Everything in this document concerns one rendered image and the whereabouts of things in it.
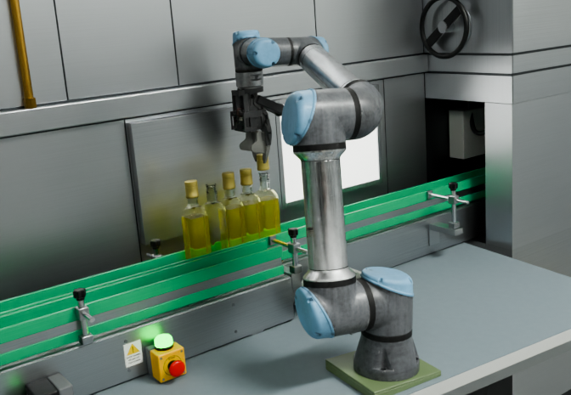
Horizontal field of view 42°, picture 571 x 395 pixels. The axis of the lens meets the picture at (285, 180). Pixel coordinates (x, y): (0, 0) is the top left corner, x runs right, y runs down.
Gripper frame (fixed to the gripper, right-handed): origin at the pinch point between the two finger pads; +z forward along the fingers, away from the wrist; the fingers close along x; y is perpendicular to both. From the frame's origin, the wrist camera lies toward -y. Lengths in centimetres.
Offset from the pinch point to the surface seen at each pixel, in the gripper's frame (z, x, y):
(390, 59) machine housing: -21, -13, -64
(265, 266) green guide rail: 26.4, 13.3, 10.6
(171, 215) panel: 13.8, -12.0, 24.2
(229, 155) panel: 0.2, -12.1, 3.3
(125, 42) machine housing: -34.5, -15.0, 30.5
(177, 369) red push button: 39, 26, 45
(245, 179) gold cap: 5.0, 0.9, 6.9
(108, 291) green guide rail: 23, 6, 52
